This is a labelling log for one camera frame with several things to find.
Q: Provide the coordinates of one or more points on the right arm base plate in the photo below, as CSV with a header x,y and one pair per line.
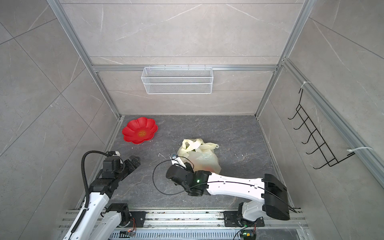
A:
x,y
235,219

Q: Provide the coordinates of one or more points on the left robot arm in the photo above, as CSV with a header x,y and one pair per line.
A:
x,y
96,221

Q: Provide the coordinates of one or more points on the black wire hook rack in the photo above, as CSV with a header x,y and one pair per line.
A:
x,y
315,136

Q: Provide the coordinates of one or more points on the red flower-shaped plate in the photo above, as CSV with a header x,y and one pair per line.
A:
x,y
140,130

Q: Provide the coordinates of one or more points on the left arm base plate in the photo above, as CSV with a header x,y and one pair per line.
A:
x,y
137,217

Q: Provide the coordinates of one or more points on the white wire mesh basket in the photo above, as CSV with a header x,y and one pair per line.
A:
x,y
178,80

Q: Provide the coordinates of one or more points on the yellowish plastic bag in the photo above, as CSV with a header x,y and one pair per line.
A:
x,y
200,154

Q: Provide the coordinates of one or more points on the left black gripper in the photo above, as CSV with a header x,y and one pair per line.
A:
x,y
132,167

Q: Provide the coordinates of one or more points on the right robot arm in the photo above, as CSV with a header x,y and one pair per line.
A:
x,y
267,195

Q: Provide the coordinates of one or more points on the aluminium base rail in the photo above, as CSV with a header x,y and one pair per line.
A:
x,y
214,219

